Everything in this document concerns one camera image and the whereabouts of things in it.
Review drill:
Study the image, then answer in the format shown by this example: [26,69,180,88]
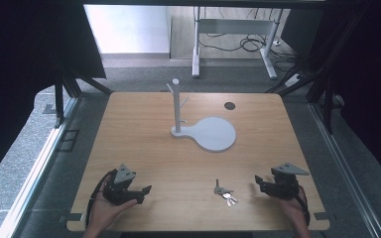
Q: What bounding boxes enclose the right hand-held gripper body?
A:
[261,163,311,201]

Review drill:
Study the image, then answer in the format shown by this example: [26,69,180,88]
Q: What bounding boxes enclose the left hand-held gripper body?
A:
[102,164,146,206]

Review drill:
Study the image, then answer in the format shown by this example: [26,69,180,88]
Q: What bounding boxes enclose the bunch of silver keys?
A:
[213,178,239,208]

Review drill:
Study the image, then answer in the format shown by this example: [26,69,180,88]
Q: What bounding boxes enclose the white key stand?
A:
[166,77,238,154]

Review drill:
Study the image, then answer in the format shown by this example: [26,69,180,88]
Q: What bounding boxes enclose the person's right hand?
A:
[277,192,312,232]

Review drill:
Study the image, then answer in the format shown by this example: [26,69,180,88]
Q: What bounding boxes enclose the person's left hand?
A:
[87,183,139,233]

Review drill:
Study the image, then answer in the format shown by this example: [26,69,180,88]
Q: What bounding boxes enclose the black curtain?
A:
[279,0,381,192]
[0,0,107,191]

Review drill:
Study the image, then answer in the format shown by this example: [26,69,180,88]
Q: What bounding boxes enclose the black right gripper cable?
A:
[295,183,312,227]

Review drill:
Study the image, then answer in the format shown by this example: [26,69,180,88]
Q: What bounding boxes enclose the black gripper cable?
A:
[295,183,312,227]
[84,169,118,230]

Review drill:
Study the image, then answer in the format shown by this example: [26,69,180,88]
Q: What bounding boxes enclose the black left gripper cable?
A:
[84,169,118,230]

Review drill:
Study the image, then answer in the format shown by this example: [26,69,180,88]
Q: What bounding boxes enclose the aluminium frame rail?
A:
[0,97,80,238]
[309,102,381,238]

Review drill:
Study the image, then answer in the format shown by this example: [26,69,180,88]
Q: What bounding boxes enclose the black floor cables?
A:
[198,8,301,72]

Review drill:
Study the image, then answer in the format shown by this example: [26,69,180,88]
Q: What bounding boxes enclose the white metal desk frame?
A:
[190,5,285,80]

